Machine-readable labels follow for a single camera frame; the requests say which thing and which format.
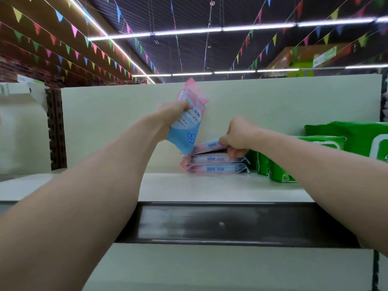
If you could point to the person's right hand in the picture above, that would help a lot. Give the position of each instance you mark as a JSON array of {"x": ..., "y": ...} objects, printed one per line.
[{"x": 245, "y": 136}]

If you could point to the person's left hand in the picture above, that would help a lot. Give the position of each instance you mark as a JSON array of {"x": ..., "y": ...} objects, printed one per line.
[{"x": 168, "y": 121}]

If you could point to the pink-blue wipes packet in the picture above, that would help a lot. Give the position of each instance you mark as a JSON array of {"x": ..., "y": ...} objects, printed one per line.
[
  {"x": 212, "y": 158},
  {"x": 209, "y": 145},
  {"x": 215, "y": 169},
  {"x": 188, "y": 121}
]

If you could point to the metal store shelving unit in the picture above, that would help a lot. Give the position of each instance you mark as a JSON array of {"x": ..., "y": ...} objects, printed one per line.
[{"x": 273, "y": 106}]

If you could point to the person's left forearm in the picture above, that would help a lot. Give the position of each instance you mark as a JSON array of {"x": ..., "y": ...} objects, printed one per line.
[{"x": 66, "y": 221}]

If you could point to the person's right forearm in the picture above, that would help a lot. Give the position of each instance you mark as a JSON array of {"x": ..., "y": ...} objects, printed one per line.
[{"x": 339, "y": 184}]

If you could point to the short ceiling light strip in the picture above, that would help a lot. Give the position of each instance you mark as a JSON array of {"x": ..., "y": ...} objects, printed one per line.
[{"x": 236, "y": 71}]

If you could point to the diagonal ceiling light strip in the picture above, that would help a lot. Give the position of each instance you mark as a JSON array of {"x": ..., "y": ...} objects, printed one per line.
[{"x": 112, "y": 45}]

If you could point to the green yellow store sign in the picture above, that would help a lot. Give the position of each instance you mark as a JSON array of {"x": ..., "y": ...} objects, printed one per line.
[{"x": 312, "y": 60}]

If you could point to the long ceiling light strip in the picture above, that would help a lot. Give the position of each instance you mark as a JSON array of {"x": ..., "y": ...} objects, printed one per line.
[{"x": 242, "y": 27}]

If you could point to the green wall sign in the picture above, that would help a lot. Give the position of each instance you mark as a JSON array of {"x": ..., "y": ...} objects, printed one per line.
[{"x": 31, "y": 81}]

